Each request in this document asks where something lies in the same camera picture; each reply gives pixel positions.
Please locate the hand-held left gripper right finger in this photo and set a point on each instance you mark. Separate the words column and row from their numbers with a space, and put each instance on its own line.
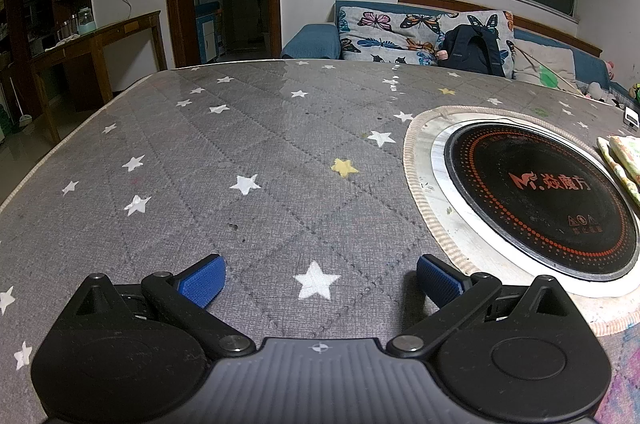
column 440, row 279

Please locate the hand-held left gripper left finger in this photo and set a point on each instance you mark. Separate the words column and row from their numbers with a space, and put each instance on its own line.
column 202, row 281

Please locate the green patterned garment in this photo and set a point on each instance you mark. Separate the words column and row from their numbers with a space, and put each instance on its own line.
column 625, row 159

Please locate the black round induction cooktop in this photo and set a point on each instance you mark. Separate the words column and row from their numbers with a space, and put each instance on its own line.
column 525, row 214

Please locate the white round cooktop rim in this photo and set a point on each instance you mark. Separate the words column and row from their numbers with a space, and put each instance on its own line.
column 435, row 169

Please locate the grey star-print table cover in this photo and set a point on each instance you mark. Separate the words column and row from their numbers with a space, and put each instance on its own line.
column 250, row 154

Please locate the small pink object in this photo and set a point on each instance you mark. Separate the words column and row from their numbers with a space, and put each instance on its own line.
column 441, row 55

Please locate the black backpack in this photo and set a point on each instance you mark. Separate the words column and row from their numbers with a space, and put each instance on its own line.
column 470, row 49

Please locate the white broom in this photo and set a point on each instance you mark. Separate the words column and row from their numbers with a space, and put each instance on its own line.
column 24, row 119

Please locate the beige pillow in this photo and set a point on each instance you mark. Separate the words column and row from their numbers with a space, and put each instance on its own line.
column 545, row 59

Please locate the white plush toy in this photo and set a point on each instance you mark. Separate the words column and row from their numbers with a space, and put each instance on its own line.
column 595, row 90

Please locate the small white device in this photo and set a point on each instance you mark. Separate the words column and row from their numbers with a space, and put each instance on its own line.
column 631, row 116

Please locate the butterfly-patterned pillow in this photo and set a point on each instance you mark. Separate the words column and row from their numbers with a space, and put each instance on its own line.
column 380, row 34

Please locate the blue and white cabinet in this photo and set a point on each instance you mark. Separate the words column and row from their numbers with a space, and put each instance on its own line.
column 206, row 29

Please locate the blue sofa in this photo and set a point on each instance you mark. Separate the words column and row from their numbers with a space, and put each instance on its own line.
column 310, row 41

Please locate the brown wooden desk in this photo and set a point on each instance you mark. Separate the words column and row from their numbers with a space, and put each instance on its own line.
column 125, row 26

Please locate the pink plush toy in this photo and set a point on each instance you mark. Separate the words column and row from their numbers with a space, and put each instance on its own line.
column 610, row 68

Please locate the green yellow toy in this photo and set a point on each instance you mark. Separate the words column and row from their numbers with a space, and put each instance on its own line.
column 635, row 90

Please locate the white cloth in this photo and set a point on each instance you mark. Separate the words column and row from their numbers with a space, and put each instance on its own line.
column 62, row 41

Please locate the glass jar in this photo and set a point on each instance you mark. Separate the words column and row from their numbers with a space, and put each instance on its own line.
column 70, row 28

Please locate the dark wooden shelf cabinet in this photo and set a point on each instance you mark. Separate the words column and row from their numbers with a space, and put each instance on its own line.
column 45, row 4

